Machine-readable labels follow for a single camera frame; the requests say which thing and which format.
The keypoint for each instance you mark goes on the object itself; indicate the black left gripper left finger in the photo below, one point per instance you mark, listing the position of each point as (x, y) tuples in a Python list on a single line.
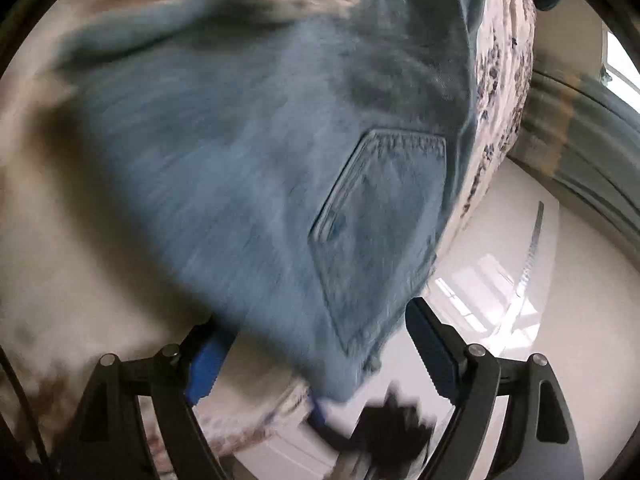
[(136, 420)]

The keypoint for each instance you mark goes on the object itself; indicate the floral fleece blanket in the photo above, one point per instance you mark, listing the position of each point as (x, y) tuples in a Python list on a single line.
[(74, 284)]

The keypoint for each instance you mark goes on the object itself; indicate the window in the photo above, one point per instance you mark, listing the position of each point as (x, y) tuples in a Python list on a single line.
[(618, 72)]

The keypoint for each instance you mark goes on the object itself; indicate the blue frayed denim pants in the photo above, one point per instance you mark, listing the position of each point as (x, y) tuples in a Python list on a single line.
[(294, 177)]

